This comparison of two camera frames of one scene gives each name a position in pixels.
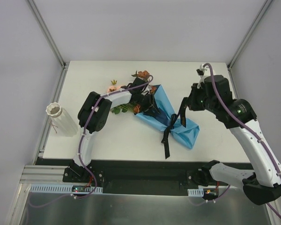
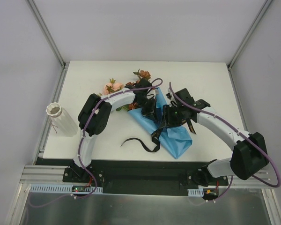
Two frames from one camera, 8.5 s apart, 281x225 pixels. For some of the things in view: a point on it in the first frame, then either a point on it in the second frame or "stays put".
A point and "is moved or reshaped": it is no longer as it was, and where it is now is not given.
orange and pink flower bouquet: x=129 y=107 is moved or reshaped
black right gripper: x=190 y=102 to x=166 y=116
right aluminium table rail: x=233 y=82 stays put
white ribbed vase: x=62 y=123 stays put
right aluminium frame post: x=256 y=23 stays put
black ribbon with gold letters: x=175 y=118 to x=156 y=135
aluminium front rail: x=44 y=174 stays put
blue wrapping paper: x=159 y=115 is moved or reshaped
